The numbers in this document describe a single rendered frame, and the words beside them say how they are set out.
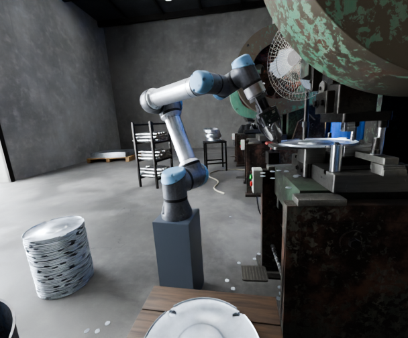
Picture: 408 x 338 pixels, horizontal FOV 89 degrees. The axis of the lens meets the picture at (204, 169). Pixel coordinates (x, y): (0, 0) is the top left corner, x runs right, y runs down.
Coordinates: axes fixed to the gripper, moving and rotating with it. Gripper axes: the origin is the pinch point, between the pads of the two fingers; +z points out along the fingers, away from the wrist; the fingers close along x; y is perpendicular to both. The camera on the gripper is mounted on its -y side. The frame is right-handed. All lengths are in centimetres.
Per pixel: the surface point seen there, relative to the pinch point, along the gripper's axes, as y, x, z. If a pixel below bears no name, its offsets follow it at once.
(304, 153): 4.2, 6.3, 8.5
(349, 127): 3.0, 25.3, 7.0
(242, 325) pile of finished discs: 43, -36, 31
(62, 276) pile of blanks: -2, -130, 14
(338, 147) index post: 19.3, 12.2, 6.5
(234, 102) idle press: -304, 21, -36
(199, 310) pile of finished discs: 39, -47, 26
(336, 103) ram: 6.7, 22.5, -4.0
